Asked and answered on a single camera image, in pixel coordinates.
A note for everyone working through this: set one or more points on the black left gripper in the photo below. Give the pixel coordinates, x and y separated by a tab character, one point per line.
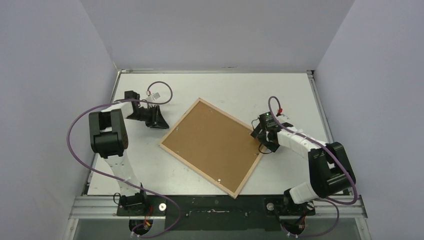
157	121

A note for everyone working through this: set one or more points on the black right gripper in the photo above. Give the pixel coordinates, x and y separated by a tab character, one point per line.
262	133

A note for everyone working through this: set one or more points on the brown frame backing board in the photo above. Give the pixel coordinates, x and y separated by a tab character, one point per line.
212	145

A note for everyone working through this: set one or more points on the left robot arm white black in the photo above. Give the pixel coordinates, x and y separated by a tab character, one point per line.
109	139

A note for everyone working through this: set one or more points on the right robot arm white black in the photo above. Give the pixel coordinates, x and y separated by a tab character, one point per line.
329	168

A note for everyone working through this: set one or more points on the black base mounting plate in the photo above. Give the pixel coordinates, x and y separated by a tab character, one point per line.
214	213

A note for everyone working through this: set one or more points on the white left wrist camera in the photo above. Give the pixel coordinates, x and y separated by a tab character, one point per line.
153	97

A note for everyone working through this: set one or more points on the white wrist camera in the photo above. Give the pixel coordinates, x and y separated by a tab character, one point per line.
153	97
281	116

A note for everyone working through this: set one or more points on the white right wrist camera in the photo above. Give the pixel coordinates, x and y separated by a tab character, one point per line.
281	116

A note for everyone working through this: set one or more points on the aluminium front rail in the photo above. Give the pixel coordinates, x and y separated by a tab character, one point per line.
103	207

